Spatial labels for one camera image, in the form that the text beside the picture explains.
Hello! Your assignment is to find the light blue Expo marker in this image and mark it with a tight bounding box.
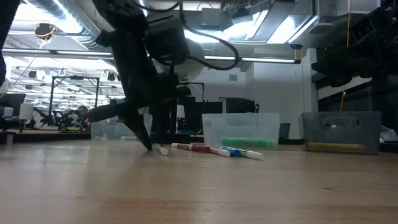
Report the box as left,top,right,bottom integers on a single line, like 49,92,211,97
154,143,169,156

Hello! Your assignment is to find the black left camera cable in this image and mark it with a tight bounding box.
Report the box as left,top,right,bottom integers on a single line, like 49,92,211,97
136,0,241,72

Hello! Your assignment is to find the grey ceiling box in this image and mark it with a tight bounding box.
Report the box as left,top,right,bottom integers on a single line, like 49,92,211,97
201,7,234,30

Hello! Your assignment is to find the red Expo marker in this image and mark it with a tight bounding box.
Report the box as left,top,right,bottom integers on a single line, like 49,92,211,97
188,144,231,157

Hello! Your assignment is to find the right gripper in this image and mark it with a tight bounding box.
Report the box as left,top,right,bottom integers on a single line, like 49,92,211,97
312,39,385,88

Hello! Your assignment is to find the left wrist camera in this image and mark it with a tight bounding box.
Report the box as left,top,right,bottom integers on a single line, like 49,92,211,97
145,16,191,67

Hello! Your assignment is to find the person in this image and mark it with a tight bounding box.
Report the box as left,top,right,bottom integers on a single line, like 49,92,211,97
73,105,91,130

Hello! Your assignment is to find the yellow power cable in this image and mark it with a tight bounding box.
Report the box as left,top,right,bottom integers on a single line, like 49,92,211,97
339,0,352,113

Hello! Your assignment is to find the black table frame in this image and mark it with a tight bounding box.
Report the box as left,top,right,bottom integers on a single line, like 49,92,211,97
12,133,91,144

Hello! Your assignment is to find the brown Expo marker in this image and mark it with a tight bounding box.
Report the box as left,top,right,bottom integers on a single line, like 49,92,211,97
170,142,213,154

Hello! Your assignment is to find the crumpled clear plastic bag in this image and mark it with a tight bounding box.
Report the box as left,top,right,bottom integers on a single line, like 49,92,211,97
381,125,398,142

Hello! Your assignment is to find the thin yellow marker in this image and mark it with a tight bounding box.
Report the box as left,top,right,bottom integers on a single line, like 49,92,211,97
307,141,366,152

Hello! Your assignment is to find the black ceiling device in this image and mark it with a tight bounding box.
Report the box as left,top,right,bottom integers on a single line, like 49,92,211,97
34,23,57,41

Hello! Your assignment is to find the grey plastic bin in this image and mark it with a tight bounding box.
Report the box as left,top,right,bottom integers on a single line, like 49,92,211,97
301,111,382,156

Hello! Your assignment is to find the green Expo marker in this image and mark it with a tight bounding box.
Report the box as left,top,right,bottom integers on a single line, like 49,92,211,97
231,147,265,161

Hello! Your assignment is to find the black metal rig frame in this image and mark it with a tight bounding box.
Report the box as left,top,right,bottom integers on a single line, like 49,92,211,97
186,81,205,103
49,75,100,119

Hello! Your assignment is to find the long ceiling light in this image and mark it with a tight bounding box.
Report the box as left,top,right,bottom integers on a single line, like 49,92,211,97
0,48,301,65

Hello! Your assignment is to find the white cylinder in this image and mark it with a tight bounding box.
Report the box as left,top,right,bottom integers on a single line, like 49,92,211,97
19,103,34,121

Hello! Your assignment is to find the green highlighter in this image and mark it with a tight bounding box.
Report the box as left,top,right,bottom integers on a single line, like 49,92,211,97
221,137,277,149

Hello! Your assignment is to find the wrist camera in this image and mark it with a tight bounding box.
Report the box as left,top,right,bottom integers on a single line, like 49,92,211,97
349,16,376,40
145,16,191,67

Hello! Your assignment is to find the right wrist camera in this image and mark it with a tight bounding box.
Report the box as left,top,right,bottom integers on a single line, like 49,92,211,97
349,16,376,40

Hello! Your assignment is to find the dark computer monitor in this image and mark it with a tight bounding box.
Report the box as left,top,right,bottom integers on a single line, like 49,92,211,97
0,93,27,121

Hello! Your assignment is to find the clear plastic bin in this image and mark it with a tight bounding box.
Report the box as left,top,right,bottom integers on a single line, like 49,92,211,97
90,113,154,141
201,112,280,149

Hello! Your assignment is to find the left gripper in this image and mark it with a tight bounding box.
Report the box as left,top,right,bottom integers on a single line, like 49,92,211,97
86,27,159,152

